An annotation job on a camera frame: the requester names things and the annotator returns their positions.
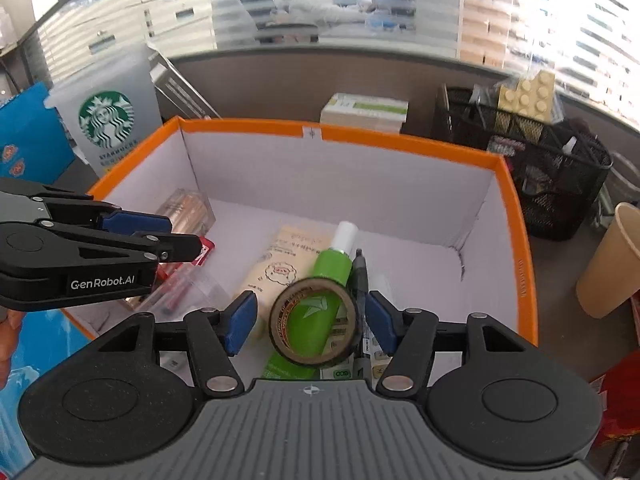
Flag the clear plastic pen case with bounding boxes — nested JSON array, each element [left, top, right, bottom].
[[132, 260, 236, 317]]

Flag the orange cardboard box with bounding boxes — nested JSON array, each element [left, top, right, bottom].
[[60, 116, 540, 381]]

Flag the green tube with white cap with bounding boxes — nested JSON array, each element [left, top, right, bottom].
[[260, 220, 358, 381]]

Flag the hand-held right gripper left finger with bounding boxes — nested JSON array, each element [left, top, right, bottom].
[[97, 290, 258, 393]]

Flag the brown paper cup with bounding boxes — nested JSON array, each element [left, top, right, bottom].
[[575, 202, 640, 319]]

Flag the black marker pen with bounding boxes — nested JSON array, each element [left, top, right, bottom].
[[350, 249, 373, 361]]

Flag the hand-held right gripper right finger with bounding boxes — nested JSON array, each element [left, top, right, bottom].
[[365, 291, 530, 393]]

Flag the black and white carton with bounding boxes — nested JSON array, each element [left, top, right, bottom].
[[147, 42, 222, 121]]

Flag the clear box of copper items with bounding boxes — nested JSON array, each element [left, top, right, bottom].
[[152, 189, 217, 241]]

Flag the brown tape roll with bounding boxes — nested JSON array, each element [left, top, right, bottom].
[[268, 277, 362, 366]]

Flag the beige hand cream tube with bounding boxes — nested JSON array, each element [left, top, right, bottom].
[[240, 225, 331, 346]]

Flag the beige toy bricks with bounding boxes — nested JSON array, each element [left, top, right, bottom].
[[495, 70, 557, 124]]

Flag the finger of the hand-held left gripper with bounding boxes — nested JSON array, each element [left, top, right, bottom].
[[0, 219, 202, 275], [0, 177, 173, 237]]

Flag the clear plastic cup green logo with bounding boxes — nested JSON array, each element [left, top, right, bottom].
[[44, 42, 166, 178]]

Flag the striped glass desk partition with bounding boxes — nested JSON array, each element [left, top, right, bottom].
[[0, 0, 640, 131]]

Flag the black mesh desk organizer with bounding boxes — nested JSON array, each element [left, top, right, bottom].
[[432, 82, 613, 242]]

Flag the green and white flat box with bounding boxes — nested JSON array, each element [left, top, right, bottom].
[[320, 92, 410, 135]]

